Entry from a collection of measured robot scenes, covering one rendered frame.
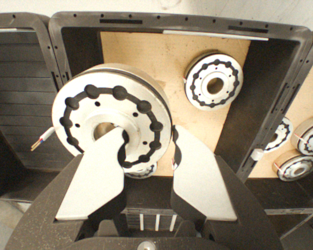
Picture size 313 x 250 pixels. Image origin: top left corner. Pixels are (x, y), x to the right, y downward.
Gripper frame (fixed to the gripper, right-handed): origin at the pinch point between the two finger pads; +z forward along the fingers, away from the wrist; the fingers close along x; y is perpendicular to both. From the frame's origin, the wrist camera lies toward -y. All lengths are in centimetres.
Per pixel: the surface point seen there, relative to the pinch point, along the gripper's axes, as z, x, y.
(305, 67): 6.6, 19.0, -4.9
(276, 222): 12, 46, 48
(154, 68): 17.2, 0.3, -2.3
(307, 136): 13.5, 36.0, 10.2
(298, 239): 34, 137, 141
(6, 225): 86, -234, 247
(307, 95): 16.5, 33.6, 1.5
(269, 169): 17.1, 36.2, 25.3
